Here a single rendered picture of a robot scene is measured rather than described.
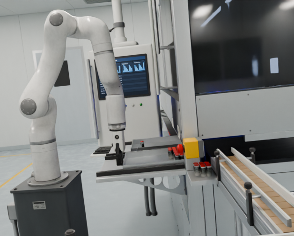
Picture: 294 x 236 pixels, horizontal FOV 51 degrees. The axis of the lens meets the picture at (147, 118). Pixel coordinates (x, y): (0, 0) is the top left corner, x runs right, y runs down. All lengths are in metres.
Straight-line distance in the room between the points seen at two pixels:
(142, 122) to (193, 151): 1.12
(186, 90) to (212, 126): 0.19
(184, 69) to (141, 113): 1.06
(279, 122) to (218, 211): 0.47
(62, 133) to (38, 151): 5.72
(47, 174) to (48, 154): 0.09
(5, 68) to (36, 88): 6.10
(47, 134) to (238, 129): 0.86
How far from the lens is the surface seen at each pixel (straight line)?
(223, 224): 1.48
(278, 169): 1.46
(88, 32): 1.42
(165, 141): 1.99
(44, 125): 1.51
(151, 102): 2.29
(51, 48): 1.44
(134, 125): 2.32
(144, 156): 1.66
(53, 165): 1.51
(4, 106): 7.57
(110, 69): 1.38
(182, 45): 1.30
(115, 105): 1.38
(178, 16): 1.32
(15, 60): 7.44
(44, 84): 1.44
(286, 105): 1.42
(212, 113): 1.33
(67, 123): 7.14
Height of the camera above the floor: 1.29
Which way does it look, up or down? 7 degrees down
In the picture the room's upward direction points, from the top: 6 degrees counter-clockwise
